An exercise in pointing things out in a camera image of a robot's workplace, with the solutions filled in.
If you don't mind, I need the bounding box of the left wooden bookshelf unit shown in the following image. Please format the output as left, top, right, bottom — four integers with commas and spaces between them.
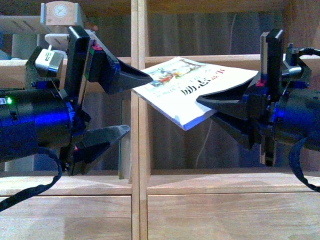
0, 0, 132, 240

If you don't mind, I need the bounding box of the white illustrated book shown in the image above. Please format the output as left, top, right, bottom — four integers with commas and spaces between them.
133, 57, 258, 131

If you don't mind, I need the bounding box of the wooden desk clock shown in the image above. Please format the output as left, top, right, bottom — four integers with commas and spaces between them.
40, 0, 86, 27

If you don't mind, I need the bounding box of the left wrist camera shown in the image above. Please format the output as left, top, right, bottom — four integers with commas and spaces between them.
34, 49, 64, 73

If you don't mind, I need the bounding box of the wooden bookshelf unit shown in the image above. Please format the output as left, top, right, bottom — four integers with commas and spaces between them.
131, 0, 320, 240
0, 0, 132, 240

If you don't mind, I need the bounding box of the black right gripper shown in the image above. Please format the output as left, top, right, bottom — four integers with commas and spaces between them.
196, 29, 313, 167

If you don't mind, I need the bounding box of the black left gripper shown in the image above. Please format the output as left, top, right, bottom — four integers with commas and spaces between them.
59, 26, 153, 176

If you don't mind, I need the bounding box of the right wooden bookshelf unit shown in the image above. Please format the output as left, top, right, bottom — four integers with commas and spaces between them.
131, 0, 320, 240

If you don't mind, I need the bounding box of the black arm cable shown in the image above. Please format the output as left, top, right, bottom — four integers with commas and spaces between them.
0, 146, 63, 213
287, 47, 320, 193

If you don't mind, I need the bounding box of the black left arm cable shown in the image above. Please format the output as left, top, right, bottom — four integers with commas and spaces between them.
0, 146, 63, 213

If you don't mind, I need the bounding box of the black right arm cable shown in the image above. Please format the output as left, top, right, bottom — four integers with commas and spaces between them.
287, 47, 320, 193

